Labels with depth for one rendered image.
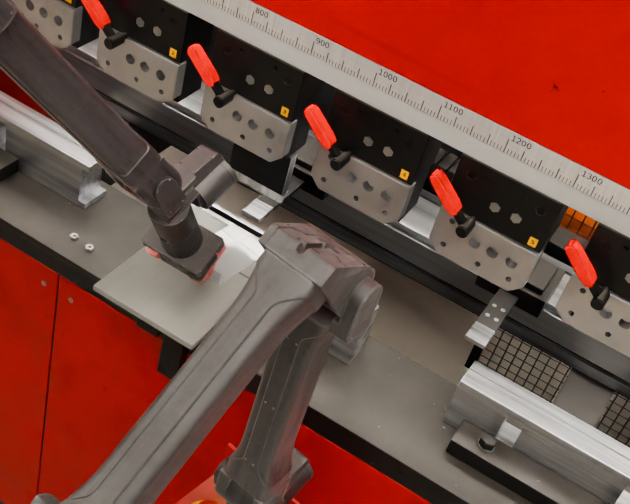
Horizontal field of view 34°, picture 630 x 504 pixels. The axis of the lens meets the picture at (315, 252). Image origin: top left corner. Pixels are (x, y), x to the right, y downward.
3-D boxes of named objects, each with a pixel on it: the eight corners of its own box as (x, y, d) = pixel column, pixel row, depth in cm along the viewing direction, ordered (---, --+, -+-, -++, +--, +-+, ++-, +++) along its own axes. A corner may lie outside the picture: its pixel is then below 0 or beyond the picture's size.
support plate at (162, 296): (92, 290, 154) (93, 285, 153) (194, 211, 173) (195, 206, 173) (191, 350, 149) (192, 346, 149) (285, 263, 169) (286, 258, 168)
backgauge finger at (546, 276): (437, 330, 166) (447, 308, 163) (497, 253, 185) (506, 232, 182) (505, 368, 163) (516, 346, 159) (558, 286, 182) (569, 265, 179)
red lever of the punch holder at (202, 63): (189, 46, 148) (225, 105, 150) (206, 37, 151) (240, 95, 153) (181, 51, 150) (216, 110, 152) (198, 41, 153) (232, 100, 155)
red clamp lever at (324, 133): (308, 107, 143) (343, 168, 145) (322, 97, 146) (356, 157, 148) (298, 112, 144) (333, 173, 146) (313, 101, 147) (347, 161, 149)
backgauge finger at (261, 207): (219, 207, 177) (224, 183, 173) (296, 146, 196) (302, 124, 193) (278, 240, 174) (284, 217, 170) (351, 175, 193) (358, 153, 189)
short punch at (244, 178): (226, 177, 167) (237, 129, 161) (233, 172, 169) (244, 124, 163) (278, 206, 165) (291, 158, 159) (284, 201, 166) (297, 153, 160)
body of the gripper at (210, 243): (169, 211, 151) (159, 187, 144) (226, 244, 148) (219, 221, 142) (142, 246, 149) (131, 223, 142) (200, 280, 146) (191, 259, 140)
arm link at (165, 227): (136, 205, 137) (167, 230, 135) (173, 169, 139) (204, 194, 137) (147, 228, 143) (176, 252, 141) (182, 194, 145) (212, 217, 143)
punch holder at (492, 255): (424, 246, 150) (460, 154, 139) (448, 220, 156) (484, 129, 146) (518, 297, 146) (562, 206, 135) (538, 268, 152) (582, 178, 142)
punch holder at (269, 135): (197, 123, 160) (215, 28, 150) (228, 103, 166) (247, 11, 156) (279, 167, 156) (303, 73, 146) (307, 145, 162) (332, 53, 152)
